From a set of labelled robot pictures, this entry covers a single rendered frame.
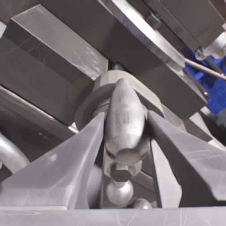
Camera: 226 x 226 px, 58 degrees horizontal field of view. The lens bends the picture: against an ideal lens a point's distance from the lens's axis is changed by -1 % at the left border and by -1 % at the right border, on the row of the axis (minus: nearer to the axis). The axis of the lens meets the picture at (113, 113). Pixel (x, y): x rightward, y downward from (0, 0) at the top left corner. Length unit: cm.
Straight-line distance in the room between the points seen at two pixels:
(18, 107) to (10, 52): 7
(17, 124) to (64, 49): 12
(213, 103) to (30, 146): 456
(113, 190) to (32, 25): 19
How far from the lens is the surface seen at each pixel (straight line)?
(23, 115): 29
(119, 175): 18
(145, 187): 39
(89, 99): 22
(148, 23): 33
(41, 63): 24
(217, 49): 46
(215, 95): 468
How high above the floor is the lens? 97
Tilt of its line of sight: 26 degrees down
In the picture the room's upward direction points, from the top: 47 degrees clockwise
